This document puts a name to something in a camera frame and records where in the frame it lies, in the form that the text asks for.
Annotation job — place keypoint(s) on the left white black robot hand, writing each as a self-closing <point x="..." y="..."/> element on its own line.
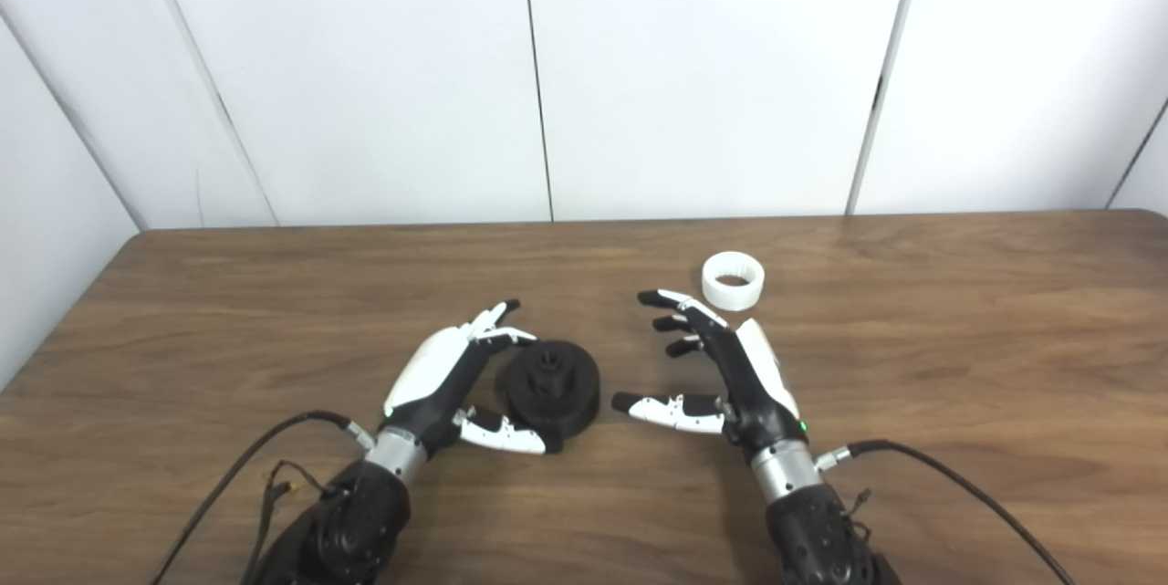
<point x="429" y="375"/>

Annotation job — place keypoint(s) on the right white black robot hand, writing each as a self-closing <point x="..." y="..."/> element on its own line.
<point x="753" y="393"/>

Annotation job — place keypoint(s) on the round black plastic part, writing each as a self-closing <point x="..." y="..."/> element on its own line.
<point x="570" y="402"/>

